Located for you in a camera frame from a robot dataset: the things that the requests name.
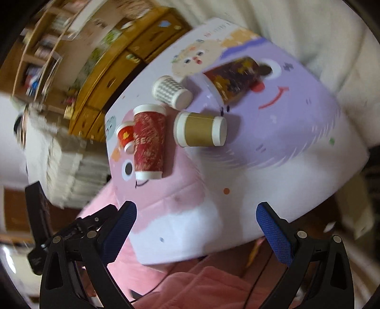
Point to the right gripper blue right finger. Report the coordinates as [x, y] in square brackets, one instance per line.
[332, 286]

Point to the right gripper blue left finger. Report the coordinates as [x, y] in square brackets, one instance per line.
[61, 285]

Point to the tall red paper cup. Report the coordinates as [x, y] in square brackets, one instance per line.
[149, 133]

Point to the small red paper cup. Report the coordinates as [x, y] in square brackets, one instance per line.
[125, 135]

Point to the brown kraft paper cup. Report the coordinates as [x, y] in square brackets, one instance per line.
[199, 130]

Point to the grey checkered paper cup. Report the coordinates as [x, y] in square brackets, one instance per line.
[165, 89]

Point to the brown wooden door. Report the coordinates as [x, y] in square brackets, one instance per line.
[14, 217]

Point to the pink fleece robe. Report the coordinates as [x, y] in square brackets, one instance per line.
[241, 277]

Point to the pink bed blanket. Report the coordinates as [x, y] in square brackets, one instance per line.
[107, 195]

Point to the white lace covered cabinet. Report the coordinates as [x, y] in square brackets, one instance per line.
[70, 170]

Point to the cartoon printed table cover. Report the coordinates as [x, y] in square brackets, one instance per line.
[288, 144]

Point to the wooden bookshelf hutch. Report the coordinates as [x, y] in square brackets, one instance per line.
[58, 50]

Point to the wooden desk with drawers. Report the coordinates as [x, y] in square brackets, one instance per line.
[131, 52]

